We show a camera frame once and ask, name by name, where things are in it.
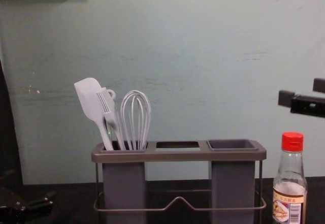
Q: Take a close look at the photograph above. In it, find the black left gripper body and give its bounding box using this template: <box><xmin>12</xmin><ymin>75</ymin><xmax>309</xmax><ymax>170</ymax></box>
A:
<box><xmin>0</xmin><ymin>187</ymin><xmax>29</xmax><ymax>224</ymax></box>

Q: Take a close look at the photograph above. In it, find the black table cloth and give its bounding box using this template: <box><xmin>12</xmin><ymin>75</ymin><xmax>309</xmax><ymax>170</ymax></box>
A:
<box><xmin>0</xmin><ymin>175</ymin><xmax>325</xmax><ymax>224</ymax></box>

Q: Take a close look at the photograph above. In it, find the clear bottle with red cap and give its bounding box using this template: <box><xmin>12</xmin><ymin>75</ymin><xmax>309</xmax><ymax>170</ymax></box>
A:
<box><xmin>272</xmin><ymin>132</ymin><xmax>309</xmax><ymax>224</ymax></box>

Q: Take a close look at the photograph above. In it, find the grey plastic rack cup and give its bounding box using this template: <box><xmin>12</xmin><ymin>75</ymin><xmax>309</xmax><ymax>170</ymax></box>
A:
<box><xmin>206</xmin><ymin>139</ymin><xmax>257</xmax><ymax>224</ymax></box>
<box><xmin>100</xmin><ymin>140</ymin><xmax>148</xmax><ymax>224</ymax></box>

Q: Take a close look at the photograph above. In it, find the white silicone spatula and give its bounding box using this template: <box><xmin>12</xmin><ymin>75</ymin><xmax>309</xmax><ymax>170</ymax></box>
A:
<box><xmin>74</xmin><ymin>77</ymin><xmax>115</xmax><ymax>151</ymax></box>

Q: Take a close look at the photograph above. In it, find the white whisk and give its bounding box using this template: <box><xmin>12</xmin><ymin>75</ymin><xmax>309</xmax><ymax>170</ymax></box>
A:
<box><xmin>120</xmin><ymin>90</ymin><xmax>152</xmax><ymax>151</ymax></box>

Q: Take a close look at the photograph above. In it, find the grey metal utensil rack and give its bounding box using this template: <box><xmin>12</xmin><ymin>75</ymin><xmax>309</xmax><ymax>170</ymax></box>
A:
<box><xmin>91</xmin><ymin>139</ymin><xmax>267</xmax><ymax>224</ymax></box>

